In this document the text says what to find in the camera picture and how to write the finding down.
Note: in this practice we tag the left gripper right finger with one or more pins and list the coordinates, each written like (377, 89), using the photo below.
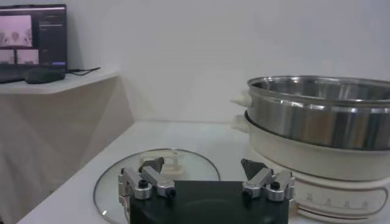
(259, 179)

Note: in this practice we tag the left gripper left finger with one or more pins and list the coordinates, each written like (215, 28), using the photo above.
(155, 179)

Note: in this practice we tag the stainless steel steamer basket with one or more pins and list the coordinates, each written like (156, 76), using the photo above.
(304, 121)

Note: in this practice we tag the cream electric pot base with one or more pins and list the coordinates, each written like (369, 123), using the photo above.
(304, 164)

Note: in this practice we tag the white side desk with mouse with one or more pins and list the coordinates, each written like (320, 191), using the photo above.
(61, 121)

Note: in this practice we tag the black computer mouse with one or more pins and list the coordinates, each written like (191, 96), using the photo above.
(42, 75)

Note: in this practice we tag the black laptop with pink windows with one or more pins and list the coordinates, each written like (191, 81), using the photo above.
(48, 30)

